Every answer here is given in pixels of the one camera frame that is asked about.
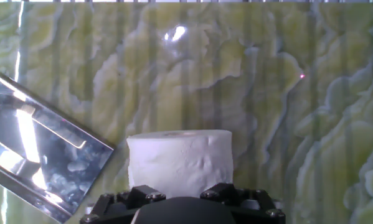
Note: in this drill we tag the green marble patterned mat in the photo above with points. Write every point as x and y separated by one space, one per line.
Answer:
267 109

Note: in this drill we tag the shiny metal tray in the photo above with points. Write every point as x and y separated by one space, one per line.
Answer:
64 155

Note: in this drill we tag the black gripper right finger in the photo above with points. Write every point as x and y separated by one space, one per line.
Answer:
251 202

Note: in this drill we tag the white toilet paper roll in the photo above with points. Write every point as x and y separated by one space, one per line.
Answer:
180 161

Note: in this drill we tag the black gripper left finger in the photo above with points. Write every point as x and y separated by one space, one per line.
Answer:
117 202

